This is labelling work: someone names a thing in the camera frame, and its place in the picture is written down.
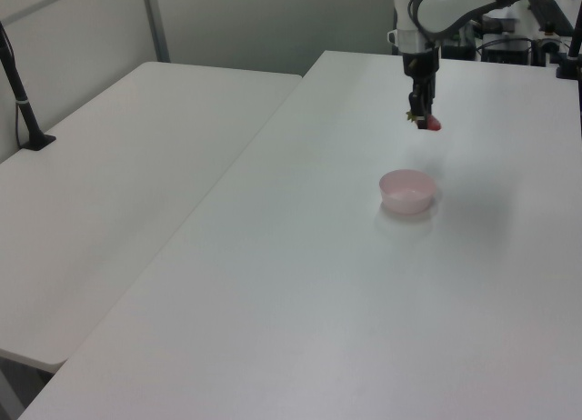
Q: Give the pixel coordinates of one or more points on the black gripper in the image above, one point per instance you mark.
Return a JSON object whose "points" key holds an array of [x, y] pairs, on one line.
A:
{"points": [[420, 63]]}

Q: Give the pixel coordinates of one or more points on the red toy strawberry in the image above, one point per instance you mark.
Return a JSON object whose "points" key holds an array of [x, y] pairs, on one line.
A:
{"points": [[434, 123]]}

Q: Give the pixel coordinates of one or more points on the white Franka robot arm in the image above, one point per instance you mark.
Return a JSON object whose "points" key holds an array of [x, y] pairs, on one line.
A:
{"points": [[407, 11]]}

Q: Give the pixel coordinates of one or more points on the pink plastic bowl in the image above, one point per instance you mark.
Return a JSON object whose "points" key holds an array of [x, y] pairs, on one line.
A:
{"points": [[406, 197]]}

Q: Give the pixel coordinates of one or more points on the black equipment box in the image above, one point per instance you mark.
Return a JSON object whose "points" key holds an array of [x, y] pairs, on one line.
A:
{"points": [[504, 52]]}

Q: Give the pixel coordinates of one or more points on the black background monitor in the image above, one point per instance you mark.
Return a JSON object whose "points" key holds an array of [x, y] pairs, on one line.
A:
{"points": [[551, 13]]}

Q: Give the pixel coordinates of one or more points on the white side table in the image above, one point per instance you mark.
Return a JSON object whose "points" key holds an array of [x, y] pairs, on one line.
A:
{"points": [[113, 188]]}

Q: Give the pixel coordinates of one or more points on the grey metal partition post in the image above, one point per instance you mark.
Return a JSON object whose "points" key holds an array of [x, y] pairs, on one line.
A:
{"points": [[155, 22]]}

